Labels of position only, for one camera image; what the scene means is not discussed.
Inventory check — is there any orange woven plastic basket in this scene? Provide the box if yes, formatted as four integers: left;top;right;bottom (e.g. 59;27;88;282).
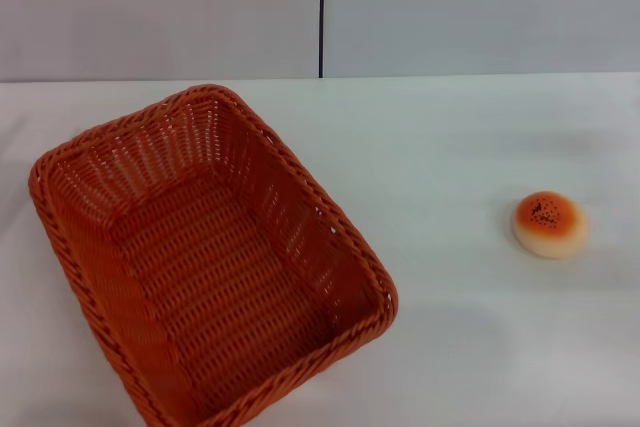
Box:
28;84;400;427

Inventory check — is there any round bread bun with sesame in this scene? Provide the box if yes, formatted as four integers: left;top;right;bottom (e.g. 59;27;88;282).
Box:
512;190;590;260

